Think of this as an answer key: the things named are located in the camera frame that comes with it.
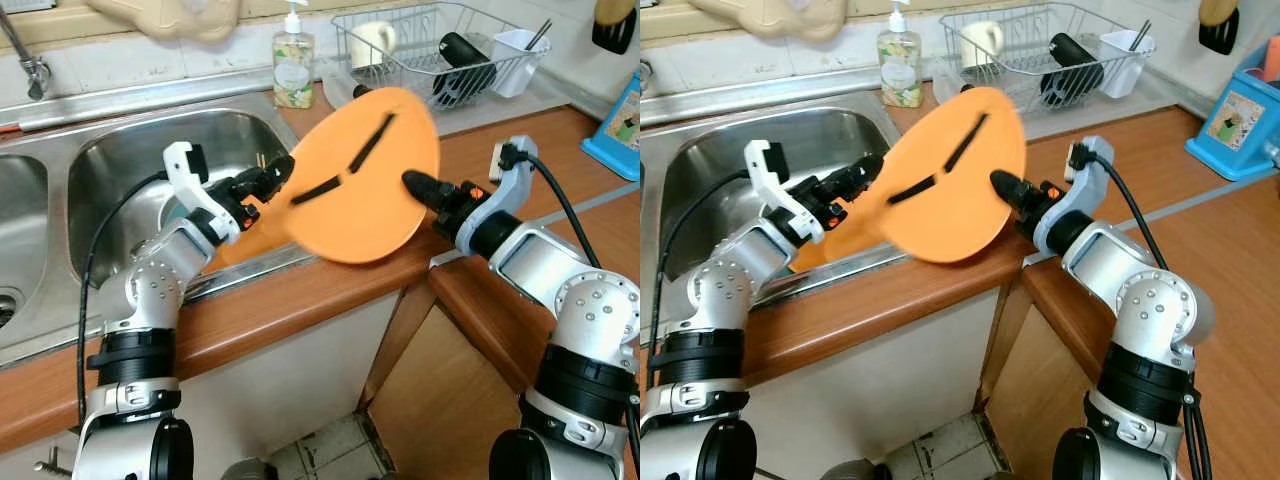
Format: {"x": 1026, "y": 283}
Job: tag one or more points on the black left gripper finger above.
{"x": 866, "y": 168}
{"x": 262, "y": 195}
{"x": 850, "y": 193}
{"x": 277, "y": 170}

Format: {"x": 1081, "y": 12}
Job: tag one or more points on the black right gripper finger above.
{"x": 425, "y": 190}
{"x": 1012, "y": 188}

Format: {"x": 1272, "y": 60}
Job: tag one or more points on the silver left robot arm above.
{"x": 730, "y": 290}
{"x": 155, "y": 285}

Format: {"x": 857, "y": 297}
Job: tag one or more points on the clear soap pump bottle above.
{"x": 900, "y": 70}
{"x": 293, "y": 70}

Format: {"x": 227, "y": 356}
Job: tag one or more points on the stainless steel double sink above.
{"x": 720, "y": 140}
{"x": 130, "y": 140}

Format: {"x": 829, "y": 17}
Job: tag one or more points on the translucent grey drain tray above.
{"x": 1140, "y": 110}
{"x": 530, "y": 108}

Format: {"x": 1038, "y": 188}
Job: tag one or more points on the black cylindrical bottle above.
{"x": 1072, "y": 62}
{"x": 467, "y": 62}

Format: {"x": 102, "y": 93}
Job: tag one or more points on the cream ceramic mug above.
{"x": 373, "y": 45}
{"x": 981, "y": 44}

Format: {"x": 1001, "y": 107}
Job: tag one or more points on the white plastic utensil cup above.
{"x": 515, "y": 62}
{"x": 1121, "y": 62}

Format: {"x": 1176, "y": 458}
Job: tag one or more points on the blue plastic holder box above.
{"x": 1232, "y": 130}
{"x": 618, "y": 140}

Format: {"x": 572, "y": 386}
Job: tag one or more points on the beige plastic hanging item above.
{"x": 165, "y": 18}
{"x": 770, "y": 16}

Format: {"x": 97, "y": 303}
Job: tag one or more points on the brown wooden cabinet panel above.
{"x": 1040, "y": 390}
{"x": 450, "y": 400}

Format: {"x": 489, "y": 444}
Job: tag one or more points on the white cabinet door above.
{"x": 290, "y": 390}
{"x": 880, "y": 390}

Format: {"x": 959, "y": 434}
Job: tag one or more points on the chrome sink faucet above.
{"x": 35, "y": 75}

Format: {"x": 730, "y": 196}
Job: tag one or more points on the metal sink drain strainer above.
{"x": 7, "y": 310}

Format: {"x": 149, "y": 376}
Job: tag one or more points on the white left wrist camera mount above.
{"x": 780, "y": 200}
{"x": 200, "y": 205}

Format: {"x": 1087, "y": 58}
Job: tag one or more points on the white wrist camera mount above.
{"x": 515, "y": 170}
{"x": 780, "y": 200}
{"x": 1095, "y": 175}
{"x": 200, "y": 205}

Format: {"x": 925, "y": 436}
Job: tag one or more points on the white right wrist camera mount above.
{"x": 1095, "y": 175}
{"x": 515, "y": 170}

